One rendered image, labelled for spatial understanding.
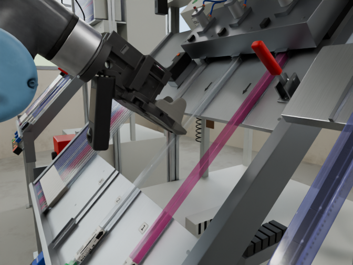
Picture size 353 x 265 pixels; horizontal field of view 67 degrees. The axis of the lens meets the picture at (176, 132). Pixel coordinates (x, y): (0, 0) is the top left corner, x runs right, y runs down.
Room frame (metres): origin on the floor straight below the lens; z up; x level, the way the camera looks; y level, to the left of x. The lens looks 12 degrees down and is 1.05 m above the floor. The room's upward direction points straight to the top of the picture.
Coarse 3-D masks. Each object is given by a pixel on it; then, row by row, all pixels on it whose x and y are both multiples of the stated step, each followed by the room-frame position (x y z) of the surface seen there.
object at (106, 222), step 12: (240, 60) 0.57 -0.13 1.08; (228, 72) 0.55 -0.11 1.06; (216, 84) 0.54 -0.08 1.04; (204, 96) 0.53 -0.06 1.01; (192, 120) 0.50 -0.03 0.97; (168, 144) 0.48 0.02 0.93; (156, 156) 0.47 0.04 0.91; (144, 180) 0.45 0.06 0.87; (132, 192) 0.44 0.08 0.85; (120, 204) 0.42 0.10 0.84; (108, 216) 0.42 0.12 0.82; (72, 264) 0.38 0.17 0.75
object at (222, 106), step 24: (168, 48) 0.95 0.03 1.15; (312, 48) 0.46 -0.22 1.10; (192, 72) 0.68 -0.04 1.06; (216, 72) 0.60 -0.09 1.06; (240, 72) 0.54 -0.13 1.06; (264, 72) 0.49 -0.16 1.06; (288, 72) 0.45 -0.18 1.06; (192, 96) 0.59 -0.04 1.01; (216, 96) 0.53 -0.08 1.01; (240, 96) 0.48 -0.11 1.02; (264, 96) 0.44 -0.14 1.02; (216, 120) 0.47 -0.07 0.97; (264, 120) 0.39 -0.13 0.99
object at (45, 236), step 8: (32, 184) 0.75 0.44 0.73; (32, 192) 0.70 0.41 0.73; (32, 200) 0.66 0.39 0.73; (40, 208) 0.61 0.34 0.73; (40, 216) 0.56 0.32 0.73; (40, 224) 0.53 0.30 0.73; (48, 224) 0.55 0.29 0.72; (40, 232) 0.50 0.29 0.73; (48, 232) 0.51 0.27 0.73; (40, 240) 0.48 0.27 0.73; (48, 240) 0.48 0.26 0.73; (48, 248) 0.45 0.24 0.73; (48, 256) 0.42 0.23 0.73; (56, 256) 0.44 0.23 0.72; (48, 264) 0.40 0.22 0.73; (56, 264) 0.41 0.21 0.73
